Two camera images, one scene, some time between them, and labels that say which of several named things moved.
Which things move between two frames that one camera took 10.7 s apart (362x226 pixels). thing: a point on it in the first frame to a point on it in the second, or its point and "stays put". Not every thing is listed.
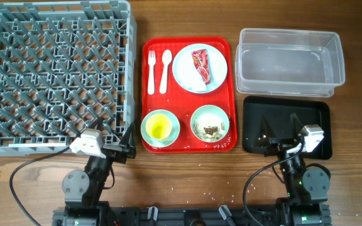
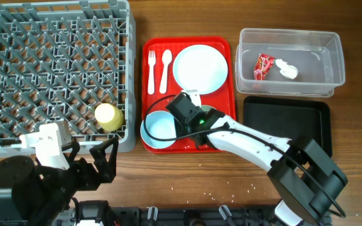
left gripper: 127,146 to 107,169
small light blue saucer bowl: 160,128 stays put
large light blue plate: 184,60 stays put
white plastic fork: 151,59 stays put
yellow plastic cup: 158,127 to 109,117
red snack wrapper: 200,61 to 263,65
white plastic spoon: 166,58 stays put
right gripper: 281,145 to 181,126
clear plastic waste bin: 289,62 stays put
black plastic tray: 278,111 stays put
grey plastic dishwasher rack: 49,70 stays put
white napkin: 193,81 to 288,71
